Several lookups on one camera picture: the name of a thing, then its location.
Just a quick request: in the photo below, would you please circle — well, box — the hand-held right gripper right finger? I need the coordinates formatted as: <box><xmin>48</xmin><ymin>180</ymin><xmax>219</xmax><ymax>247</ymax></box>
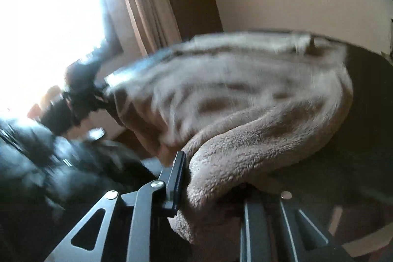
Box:
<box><xmin>241</xmin><ymin>191</ymin><xmax>347</xmax><ymax>262</ymax></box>

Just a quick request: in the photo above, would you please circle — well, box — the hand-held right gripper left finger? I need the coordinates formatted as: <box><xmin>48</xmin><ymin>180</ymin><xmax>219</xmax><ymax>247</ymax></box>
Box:
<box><xmin>43</xmin><ymin>151</ymin><xmax>188</xmax><ymax>262</ymax></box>

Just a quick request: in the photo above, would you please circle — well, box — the grey-brown fleece garment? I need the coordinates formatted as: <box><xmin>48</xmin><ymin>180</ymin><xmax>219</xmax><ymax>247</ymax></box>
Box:
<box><xmin>106</xmin><ymin>30</ymin><xmax>353</xmax><ymax>246</ymax></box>

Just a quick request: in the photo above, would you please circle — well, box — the bright window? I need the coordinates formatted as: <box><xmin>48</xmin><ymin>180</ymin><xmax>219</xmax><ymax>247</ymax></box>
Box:
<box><xmin>0</xmin><ymin>0</ymin><xmax>108</xmax><ymax>121</ymax></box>

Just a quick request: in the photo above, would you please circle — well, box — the person's dark jacket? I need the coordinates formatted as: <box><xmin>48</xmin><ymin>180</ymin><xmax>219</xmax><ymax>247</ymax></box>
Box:
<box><xmin>0</xmin><ymin>118</ymin><xmax>160</xmax><ymax>250</ymax></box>

